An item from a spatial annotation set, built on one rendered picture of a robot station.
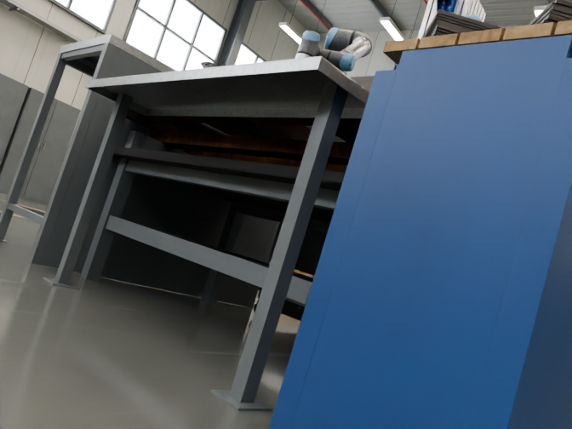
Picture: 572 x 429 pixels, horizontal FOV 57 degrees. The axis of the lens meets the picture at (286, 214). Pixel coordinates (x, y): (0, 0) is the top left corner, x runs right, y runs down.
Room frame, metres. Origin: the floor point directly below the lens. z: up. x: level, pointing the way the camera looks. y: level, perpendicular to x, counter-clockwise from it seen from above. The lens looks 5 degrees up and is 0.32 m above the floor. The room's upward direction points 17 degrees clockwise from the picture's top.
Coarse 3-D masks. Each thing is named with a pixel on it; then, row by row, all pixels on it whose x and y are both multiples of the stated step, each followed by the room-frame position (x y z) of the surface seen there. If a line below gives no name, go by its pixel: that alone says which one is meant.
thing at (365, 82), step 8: (360, 80) 1.39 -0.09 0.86; (368, 80) 1.37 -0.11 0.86; (368, 88) 1.37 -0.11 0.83; (216, 128) 2.37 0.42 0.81; (224, 128) 2.32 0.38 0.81; (232, 128) 2.27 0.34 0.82; (280, 128) 2.01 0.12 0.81; (288, 128) 1.98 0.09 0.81; (296, 128) 1.94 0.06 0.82; (304, 128) 1.90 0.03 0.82; (248, 136) 2.35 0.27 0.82; (296, 136) 2.07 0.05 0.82; (304, 136) 2.03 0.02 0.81; (336, 136) 2.00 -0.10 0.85
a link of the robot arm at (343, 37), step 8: (328, 32) 2.51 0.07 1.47; (336, 32) 2.49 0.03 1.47; (344, 32) 2.48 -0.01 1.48; (352, 32) 2.47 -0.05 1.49; (328, 40) 2.51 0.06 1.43; (336, 40) 2.49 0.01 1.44; (344, 40) 2.48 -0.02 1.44; (328, 48) 2.54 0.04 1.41; (336, 48) 2.51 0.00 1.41; (344, 48) 2.50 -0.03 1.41; (344, 72) 2.63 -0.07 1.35
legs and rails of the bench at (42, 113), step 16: (96, 48) 2.33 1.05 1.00; (64, 64) 2.66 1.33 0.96; (80, 64) 2.72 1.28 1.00; (48, 96) 2.65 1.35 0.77; (48, 112) 2.67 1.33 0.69; (32, 128) 2.67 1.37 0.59; (32, 144) 2.66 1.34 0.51; (16, 176) 2.65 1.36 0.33; (16, 192) 2.66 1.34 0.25; (16, 208) 2.55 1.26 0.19; (0, 224) 2.64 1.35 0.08; (0, 240) 2.65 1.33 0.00
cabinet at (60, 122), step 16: (32, 96) 9.27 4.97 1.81; (32, 112) 9.35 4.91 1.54; (64, 112) 9.78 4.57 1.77; (16, 128) 9.24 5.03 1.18; (48, 128) 9.63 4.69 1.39; (64, 128) 9.85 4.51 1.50; (16, 144) 9.29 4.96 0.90; (48, 144) 9.71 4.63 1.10; (64, 144) 9.94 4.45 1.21; (16, 160) 9.36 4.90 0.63; (32, 160) 9.57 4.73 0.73; (48, 160) 9.79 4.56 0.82; (0, 176) 9.23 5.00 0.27; (32, 176) 9.65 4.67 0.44; (48, 176) 9.87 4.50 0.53; (32, 192) 9.73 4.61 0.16; (48, 192) 9.95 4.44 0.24
